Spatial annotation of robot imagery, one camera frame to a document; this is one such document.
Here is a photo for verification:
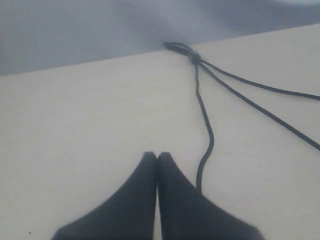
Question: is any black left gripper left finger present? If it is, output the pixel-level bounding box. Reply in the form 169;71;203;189
53;152;157;240

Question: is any grey backdrop cloth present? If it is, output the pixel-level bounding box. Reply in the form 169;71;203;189
0;0;320;76

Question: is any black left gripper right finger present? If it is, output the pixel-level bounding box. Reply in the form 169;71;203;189
157;152;264;240

